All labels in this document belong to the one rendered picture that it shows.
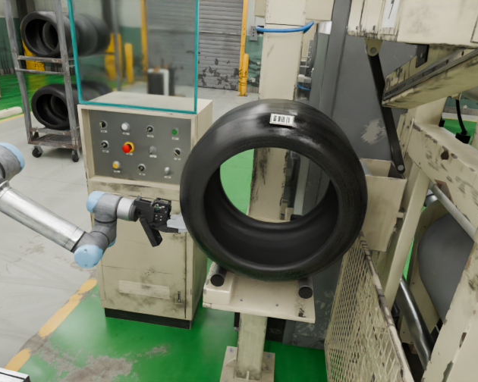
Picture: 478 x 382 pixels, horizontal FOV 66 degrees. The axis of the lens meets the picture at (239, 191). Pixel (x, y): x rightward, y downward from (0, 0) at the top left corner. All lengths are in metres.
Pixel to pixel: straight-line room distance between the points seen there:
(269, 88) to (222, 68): 9.01
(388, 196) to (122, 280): 1.47
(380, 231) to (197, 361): 1.22
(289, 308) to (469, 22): 0.93
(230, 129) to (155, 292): 1.37
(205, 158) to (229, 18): 9.28
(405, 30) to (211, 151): 0.55
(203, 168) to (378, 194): 0.66
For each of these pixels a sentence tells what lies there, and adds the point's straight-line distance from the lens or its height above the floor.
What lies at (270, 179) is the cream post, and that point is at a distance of 1.41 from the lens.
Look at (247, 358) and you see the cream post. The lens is 1.98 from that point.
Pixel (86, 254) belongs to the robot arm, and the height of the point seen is 0.99.
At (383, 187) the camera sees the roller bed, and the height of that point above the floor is 1.16.
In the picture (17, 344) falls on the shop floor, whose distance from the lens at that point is 2.46.
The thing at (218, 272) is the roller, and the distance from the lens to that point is 1.21.
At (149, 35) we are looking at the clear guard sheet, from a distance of 1.70.
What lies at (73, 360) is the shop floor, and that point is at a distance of 2.28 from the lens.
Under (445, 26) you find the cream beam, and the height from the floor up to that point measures 1.67.
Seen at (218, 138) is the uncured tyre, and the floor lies 1.36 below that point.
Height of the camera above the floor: 1.65
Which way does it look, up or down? 24 degrees down
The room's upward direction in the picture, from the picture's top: 4 degrees clockwise
